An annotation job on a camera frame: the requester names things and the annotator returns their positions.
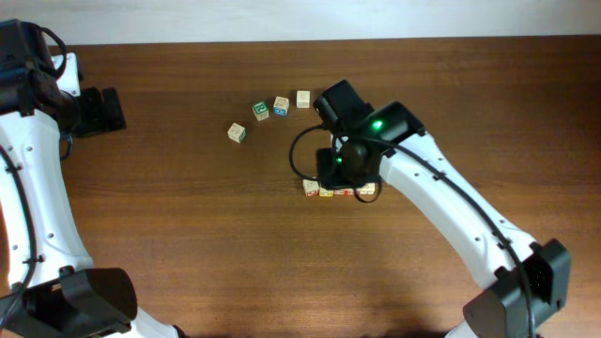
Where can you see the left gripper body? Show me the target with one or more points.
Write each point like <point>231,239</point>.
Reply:
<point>90,114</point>

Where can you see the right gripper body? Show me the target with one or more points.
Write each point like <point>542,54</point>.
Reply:
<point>340,173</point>

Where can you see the wooden block red edge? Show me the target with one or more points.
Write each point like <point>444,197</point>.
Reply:
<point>346,191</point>

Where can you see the wooden block yellow side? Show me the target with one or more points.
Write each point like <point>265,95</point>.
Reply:
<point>323,192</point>

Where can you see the wooden block red side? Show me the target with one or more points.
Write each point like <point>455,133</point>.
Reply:
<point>310,187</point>

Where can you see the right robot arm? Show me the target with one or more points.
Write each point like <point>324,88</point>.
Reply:
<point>524,283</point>

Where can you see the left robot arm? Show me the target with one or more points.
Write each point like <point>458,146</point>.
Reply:
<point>55,290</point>

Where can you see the wooden block far right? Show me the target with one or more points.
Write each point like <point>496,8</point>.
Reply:
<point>367,189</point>

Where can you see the plain wooden block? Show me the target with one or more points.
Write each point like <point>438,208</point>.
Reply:
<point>303,99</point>

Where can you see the wooden block blue side snail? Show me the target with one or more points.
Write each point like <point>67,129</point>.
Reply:
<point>281,105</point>

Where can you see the green R letter block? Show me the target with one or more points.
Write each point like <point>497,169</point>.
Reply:
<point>261,110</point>

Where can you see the wooden block green side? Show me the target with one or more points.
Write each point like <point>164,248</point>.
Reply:
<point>236,133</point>

